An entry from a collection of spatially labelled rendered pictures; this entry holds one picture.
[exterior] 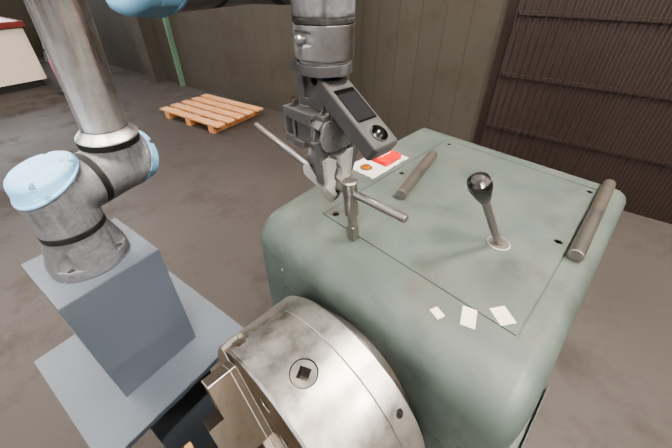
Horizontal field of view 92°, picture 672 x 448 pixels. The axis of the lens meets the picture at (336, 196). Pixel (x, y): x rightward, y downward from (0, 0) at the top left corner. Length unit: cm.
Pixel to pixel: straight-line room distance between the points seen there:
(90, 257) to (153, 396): 41
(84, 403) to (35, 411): 108
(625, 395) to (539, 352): 175
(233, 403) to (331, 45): 46
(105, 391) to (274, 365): 73
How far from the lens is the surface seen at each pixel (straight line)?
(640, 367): 237
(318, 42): 41
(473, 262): 55
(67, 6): 75
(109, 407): 109
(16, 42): 760
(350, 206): 49
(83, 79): 77
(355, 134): 40
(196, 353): 107
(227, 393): 50
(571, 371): 216
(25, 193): 77
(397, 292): 48
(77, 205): 79
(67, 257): 84
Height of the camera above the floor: 162
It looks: 35 degrees down
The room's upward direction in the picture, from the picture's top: straight up
